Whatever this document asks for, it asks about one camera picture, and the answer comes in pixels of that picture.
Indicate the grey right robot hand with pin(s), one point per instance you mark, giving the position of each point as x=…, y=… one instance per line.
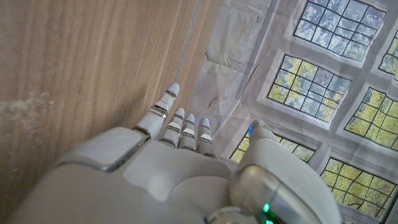
x=155, y=186

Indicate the printed window backdrop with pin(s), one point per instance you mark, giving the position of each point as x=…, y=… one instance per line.
x=311, y=93

